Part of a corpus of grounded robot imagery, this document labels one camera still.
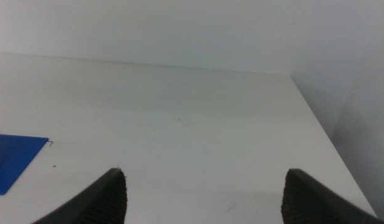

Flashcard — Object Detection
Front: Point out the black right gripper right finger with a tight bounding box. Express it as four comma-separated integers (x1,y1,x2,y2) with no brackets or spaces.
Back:
280,168,384,224

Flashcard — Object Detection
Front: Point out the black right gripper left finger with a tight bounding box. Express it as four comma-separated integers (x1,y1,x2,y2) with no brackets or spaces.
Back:
31,167,128,224

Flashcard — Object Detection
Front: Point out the blue rectangular mat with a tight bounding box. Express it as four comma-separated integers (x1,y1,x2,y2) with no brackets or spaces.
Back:
0,133,50,196

